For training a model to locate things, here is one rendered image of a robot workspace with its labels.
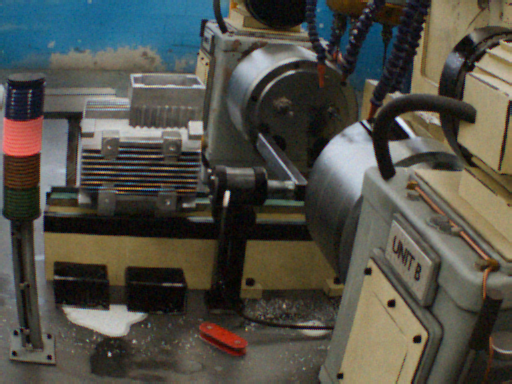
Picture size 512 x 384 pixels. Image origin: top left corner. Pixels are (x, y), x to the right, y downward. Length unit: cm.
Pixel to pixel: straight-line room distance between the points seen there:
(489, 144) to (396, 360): 24
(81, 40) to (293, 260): 583
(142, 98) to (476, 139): 64
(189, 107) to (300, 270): 35
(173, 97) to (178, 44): 573
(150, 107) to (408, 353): 64
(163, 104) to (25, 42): 598
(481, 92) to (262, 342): 63
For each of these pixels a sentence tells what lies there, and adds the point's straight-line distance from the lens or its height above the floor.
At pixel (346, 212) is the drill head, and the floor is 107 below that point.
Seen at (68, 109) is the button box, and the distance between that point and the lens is 138.
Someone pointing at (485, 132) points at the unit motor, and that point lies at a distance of 62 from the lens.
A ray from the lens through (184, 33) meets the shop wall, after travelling 684.
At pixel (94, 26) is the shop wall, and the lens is 690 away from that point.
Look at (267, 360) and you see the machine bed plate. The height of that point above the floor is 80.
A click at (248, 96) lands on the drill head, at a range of 144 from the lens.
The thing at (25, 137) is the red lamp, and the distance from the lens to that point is 86.
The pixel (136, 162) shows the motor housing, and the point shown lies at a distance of 112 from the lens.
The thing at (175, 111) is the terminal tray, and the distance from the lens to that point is 114.
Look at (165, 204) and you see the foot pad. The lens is 114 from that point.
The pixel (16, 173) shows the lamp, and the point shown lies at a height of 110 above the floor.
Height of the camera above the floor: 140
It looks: 21 degrees down
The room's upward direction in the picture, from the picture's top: 7 degrees clockwise
